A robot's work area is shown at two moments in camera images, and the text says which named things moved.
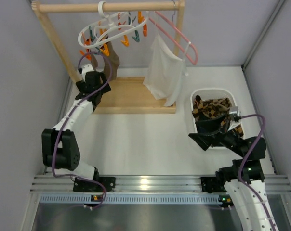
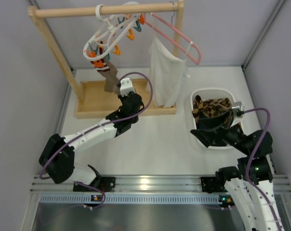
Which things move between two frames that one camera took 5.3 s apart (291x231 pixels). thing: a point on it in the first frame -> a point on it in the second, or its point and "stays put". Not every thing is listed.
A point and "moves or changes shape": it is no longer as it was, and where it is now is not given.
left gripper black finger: [210, 126] stays put
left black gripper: [97, 78] -> [125, 97]
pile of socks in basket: [208, 109] stays put
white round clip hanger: [113, 25] moves or changes shape
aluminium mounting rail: [145, 190] stays put
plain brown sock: [114, 61] moves or changes shape
